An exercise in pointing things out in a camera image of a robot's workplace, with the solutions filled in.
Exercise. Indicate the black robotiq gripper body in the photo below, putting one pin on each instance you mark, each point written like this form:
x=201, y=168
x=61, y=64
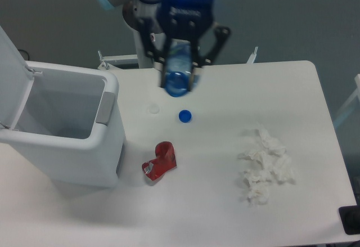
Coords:
x=185, y=20

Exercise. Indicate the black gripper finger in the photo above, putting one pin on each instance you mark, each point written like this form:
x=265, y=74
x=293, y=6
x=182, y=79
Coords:
x=221, y=33
x=159, y=56

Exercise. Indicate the clear blue plastic bottle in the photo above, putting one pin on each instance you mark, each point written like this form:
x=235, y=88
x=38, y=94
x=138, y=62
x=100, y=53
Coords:
x=177, y=75

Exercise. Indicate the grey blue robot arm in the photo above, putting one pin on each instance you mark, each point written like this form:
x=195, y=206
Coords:
x=175, y=37

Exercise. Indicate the blue bottle cap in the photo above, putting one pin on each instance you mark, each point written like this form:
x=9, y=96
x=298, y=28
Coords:
x=185, y=116

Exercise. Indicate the crushed red can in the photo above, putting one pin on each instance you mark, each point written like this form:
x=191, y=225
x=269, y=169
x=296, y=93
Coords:
x=164, y=161

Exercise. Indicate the white trash can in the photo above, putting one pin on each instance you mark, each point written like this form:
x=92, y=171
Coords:
x=67, y=123

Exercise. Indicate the crumpled white tissue paper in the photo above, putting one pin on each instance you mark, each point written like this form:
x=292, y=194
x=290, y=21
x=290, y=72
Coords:
x=269, y=163

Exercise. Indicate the black device at edge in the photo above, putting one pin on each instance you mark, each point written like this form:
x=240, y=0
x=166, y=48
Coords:
x=350, y=219

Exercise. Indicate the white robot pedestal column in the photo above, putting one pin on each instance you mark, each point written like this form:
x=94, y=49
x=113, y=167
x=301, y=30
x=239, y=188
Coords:
x=134, y=10

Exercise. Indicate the white metal base frame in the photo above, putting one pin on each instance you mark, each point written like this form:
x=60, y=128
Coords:
x=122, y=61

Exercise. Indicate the white frame at right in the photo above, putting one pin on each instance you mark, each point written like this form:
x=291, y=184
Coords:
x=349, y=106

